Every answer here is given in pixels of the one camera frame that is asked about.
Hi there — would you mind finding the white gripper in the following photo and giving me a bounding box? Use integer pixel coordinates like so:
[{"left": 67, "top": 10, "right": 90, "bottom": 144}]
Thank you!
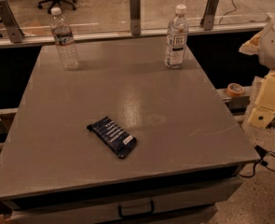
[{"left": 239, "top": 32, "right": 275, "bottom": 129}]

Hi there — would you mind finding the clear bottle with blue label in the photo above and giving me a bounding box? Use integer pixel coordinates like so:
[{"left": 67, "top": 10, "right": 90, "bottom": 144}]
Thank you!
[{"left": 164, "top": 5, "right": 189, "bottom": 69}]

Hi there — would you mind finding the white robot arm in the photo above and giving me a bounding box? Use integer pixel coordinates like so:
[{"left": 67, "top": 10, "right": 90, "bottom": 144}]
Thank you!
[{"left": 239, "top": 13, "right": 275, "bottom": 128}]

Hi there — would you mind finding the dark blue rxbar wrapper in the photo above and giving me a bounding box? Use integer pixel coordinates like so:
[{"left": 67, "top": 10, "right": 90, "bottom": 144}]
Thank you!
[{"left": 87, "top": 117, "right": 137, "bottom": 159}]

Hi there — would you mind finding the clear bottle with red label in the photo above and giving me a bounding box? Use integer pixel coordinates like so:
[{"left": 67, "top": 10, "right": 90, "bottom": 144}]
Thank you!
[{"left": 50, "top": 7, "right": 79, "bottom": 71}]

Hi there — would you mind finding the orange tape roll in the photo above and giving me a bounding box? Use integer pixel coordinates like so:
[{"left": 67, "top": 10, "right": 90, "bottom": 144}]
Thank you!
[{"left": 227, "top": 83, "right": 244, "bottom": 97}]

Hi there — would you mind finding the grey table drawer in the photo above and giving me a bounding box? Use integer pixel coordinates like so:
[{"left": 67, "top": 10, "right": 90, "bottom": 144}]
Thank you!
[{"left": 6, "top": 176, "right": 242, "bottom": 224}]

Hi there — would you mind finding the metal side rail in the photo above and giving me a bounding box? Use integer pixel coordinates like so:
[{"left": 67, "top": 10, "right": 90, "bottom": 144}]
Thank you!
[{"left": 217, "top": 86, "right": 251, "bottom": 110}]

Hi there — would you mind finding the black floor cable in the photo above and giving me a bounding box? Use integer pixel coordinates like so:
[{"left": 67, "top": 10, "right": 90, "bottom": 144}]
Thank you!
[{"left": 238, "top": 145, "right": 275, "bottom": 179}]

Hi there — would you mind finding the right metal bracket post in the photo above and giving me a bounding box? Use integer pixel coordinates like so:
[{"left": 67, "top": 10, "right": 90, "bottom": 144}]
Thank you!
[{"left": 200, "top": 0, "right": 219, "bottom": 31}]

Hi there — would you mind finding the metal bracket post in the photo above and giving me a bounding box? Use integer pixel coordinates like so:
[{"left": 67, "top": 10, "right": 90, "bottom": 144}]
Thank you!
[
  {"left": 0, "top": 0, "right": 24, "bottom": 43},
  {"left": 200, "top": 0, "right": 219, "bottom": 31},
  {"left": 130, "top": 0, "right": 141, "bottom": 35}
]

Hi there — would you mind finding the middle metal bracket post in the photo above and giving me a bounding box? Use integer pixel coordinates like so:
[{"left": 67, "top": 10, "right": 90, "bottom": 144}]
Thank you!
[{"left": 130, "top": 0, "right": 141, "bottom": 35}]

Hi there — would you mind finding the black drawer handle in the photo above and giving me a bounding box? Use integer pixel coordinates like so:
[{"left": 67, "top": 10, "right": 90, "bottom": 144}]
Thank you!
[{"left": 117, "top": 201, "right": 155, "bottom": 219}]

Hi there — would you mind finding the left metal bracket post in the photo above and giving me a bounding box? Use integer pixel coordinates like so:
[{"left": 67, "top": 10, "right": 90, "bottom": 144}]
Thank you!
[{"left": 0, "top": 0, "right": 24, "bottom": 43}]

